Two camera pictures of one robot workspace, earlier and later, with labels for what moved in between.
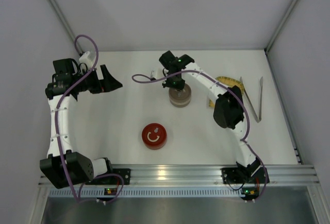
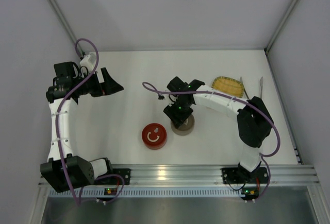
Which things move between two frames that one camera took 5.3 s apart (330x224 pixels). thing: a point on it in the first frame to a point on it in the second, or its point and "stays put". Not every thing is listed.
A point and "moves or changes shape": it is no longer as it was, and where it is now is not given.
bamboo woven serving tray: x=228 y=82 stays put
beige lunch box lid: x=180 y=95 moves or changes shape
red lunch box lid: x=154 y=134 stays put
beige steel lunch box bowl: x=180 y=102 moves or changes shape
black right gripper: x=174 y=85 to x=178 y=114
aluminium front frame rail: x=285 y=175 stays put
